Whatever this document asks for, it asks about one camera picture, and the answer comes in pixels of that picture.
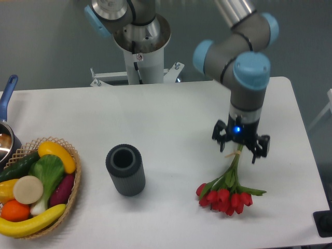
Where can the green bok choy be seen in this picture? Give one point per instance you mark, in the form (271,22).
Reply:
(49,170)

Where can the white metal frame at right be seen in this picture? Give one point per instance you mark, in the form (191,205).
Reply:
(323,112)

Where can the orange fruit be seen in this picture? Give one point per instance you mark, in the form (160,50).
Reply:
(15,211)

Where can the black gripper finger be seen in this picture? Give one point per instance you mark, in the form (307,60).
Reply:
(220,134)
(260,147)

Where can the red tulip bouquet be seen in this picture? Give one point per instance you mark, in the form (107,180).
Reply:
(225,194)

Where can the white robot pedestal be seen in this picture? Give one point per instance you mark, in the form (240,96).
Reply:
(143,52)

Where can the blue handled saucepan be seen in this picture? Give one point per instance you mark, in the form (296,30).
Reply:
(9,141)

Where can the purple sweet potato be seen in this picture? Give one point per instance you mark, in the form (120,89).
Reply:
(63,191)

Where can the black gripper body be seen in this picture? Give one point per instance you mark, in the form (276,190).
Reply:
(242,133)

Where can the yellow bell pepper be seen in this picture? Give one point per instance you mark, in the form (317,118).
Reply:
(6,190)

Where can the woven wicker basket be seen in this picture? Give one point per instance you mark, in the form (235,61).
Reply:
(32,147)

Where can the dark green cucumber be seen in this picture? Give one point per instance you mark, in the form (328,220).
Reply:
(20,168)

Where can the black device at table edge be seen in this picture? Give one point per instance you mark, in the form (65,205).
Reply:
(323,223)

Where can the dark grey ribbed vase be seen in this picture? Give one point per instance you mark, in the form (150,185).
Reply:
(124,164)

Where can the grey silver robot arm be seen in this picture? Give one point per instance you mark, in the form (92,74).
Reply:
(237,63)

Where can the beige round disc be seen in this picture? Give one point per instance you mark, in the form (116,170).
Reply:
(28,189)

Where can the yellow banana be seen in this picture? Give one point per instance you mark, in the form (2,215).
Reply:
(32,225)

